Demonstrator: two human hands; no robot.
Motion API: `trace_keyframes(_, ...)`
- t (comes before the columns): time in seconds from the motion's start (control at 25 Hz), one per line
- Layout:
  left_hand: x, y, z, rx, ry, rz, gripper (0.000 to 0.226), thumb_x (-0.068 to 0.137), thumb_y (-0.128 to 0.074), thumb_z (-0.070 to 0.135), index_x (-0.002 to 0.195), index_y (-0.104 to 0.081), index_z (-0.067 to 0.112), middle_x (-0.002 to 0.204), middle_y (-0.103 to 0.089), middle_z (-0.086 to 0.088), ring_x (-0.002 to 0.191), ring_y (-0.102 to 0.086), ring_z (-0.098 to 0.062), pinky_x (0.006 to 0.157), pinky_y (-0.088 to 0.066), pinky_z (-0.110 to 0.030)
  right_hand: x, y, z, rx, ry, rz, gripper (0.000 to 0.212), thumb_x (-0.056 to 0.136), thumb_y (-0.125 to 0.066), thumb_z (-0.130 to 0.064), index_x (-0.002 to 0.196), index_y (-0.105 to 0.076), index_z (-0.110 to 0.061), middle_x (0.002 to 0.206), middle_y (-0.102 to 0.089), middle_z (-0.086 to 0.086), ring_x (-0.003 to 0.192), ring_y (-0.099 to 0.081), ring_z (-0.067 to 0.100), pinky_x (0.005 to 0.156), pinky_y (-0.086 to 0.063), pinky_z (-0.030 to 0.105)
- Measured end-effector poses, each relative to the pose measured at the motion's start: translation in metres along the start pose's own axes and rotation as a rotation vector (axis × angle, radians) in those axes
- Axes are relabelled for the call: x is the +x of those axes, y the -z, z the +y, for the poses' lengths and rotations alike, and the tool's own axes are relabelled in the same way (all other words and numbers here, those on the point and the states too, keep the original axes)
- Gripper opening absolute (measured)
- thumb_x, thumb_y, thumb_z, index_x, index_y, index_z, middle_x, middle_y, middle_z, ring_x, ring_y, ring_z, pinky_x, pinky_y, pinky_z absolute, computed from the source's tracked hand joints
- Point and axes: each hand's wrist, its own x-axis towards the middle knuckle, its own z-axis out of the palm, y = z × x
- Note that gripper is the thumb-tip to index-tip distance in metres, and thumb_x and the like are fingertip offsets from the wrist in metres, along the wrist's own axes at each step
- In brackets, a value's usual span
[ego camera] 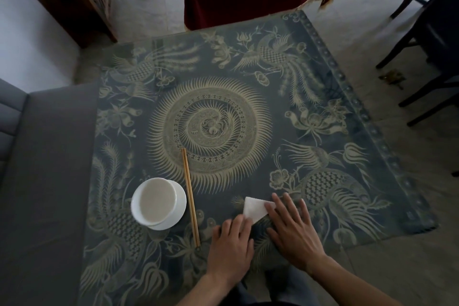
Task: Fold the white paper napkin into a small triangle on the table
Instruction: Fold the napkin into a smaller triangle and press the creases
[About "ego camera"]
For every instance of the person's right hand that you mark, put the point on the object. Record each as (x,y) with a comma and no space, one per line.
(296,234)

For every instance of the white paper napkin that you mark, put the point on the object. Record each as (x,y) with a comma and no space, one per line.
(255,208)

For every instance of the small floor debris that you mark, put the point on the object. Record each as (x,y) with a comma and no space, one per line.
(392,78)

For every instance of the person's left hand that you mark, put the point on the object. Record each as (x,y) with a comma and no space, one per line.
(231,252)

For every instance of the grey upholstered sofa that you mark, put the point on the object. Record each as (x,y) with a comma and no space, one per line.
(43,187)

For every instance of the blue phoenix patterned tablecloth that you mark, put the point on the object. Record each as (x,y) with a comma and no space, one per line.
(294,123)

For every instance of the person's right forearm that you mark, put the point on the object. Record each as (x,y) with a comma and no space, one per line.
(348,286)

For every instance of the white bowl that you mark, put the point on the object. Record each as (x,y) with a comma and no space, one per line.
(156,201)

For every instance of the person's blue jeans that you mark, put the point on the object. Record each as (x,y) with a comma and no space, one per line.
(287,289)

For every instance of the white saucer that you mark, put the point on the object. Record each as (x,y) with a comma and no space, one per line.
(182,205)

